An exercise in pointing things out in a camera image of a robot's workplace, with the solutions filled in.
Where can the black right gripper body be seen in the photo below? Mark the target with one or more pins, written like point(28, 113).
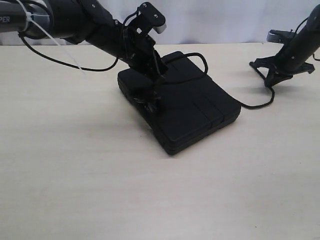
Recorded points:
point(292, 55)

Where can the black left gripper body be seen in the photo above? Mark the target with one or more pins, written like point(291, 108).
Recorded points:
point(135, 50)

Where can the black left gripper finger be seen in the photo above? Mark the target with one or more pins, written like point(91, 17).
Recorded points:
point(157, 68)

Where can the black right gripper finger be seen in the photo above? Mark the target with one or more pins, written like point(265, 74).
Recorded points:
point(274, 78)
point(265, 62)

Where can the black plastic carrying case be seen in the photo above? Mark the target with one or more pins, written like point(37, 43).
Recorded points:
point(190, 108)

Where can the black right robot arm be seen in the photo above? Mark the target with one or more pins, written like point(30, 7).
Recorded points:
point(311, 30)

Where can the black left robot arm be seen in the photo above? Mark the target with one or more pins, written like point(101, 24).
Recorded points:
point(77, 21)

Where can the white backdrop curtain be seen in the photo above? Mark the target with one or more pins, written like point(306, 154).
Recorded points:
point(227, 21)

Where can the white zip tie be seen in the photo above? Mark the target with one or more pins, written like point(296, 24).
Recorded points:
point(55, 42)

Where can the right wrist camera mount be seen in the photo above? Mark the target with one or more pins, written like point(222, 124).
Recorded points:
point(280, 36)

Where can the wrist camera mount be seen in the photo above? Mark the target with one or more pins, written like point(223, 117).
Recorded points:
point(148, 18)
point(280, 36)

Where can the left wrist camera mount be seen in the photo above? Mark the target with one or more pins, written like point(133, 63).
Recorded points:
point(148, 18)

